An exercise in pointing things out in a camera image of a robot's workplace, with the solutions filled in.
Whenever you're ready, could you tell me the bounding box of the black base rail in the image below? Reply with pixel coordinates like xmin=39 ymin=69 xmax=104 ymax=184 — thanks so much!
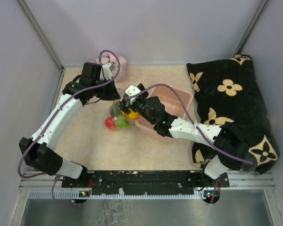
xmin=62 ymin=170 xmax=216 ymax=195

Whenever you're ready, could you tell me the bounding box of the yellow pear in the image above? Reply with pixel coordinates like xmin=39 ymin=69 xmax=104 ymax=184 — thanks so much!
xmin=121 ymin=111 xmax=140 ymax=120

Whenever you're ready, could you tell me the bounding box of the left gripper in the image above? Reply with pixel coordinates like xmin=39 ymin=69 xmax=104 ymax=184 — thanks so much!
xmin=92 ymin=76 xmax=121 ymax=100

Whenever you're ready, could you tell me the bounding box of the left metal frame post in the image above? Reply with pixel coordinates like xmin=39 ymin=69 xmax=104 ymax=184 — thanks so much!
xmin=16 ymin=0 xmax=63 ymax=70

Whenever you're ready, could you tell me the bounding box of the dark green avocado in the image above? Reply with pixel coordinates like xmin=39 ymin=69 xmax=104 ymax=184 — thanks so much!
xmin=109 ymin=105 xmax=121 ymax=117

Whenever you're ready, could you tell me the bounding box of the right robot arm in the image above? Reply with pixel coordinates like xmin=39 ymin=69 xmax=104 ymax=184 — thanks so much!
xmin=120 ymin=95 xmax=253 ymax=186

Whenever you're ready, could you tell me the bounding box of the pink crumpled cloth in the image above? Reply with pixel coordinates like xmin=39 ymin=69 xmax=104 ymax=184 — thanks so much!
xmin=91 ymin=52 xmax=128 ymax=83

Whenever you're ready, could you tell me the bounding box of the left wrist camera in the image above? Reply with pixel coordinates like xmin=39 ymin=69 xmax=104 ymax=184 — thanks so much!
xmin=100 ymin=62 xmax=115 ymax=81

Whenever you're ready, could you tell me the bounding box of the clear zip top bag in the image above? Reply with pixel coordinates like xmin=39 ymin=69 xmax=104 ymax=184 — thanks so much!
xmin=103 ymin=100 xmax=136 ymax=130

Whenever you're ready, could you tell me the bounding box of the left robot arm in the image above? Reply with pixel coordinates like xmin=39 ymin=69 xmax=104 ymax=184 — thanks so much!
xmin=19 ymin=63 xmax=120 ymax=187

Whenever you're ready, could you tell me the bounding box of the pink plastic bin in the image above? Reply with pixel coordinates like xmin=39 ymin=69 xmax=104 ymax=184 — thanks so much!
xmin=135 ymin=86 xmax=193 ymax=144

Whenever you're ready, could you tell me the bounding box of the small red apple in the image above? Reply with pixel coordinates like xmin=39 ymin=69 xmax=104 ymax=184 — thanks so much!
xmin=104 ymin=116 xmax=117 ymax=129

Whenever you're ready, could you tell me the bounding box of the green apple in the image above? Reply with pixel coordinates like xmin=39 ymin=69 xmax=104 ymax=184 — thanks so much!
xmin=115 ymin=116 xmax=130 ymax=129

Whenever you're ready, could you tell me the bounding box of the right metal frame post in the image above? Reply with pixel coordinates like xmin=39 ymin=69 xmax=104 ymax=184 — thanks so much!
xmin=234 ymin=0 xmax=269 ymax=55

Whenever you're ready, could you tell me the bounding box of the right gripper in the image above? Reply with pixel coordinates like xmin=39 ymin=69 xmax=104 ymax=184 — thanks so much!
xmin=119 ymin=84 xmax=156 ymax=125

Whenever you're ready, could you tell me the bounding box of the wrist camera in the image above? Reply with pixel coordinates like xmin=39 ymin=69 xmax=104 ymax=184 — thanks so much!
xmin=123 ymin=85 xmax=141 ymax=105
xmin=100 ymin=62 xmax=115 ymax=81

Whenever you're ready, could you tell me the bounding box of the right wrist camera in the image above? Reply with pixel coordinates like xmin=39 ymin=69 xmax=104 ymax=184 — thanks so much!
xmin=123 ymin=85 xmax=141 ymax=105

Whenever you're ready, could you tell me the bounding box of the black floral cushion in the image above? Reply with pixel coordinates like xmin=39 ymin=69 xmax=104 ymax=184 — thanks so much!
xmin=186 ymin=54 xmax=280 ymax=175

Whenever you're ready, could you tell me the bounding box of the metal frame post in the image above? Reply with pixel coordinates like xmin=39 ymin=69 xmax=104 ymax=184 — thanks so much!
xmin=234 ymin=0 xmax=269 ymax=55
xmin=16 ymin=0 xmax=63 ymax=70

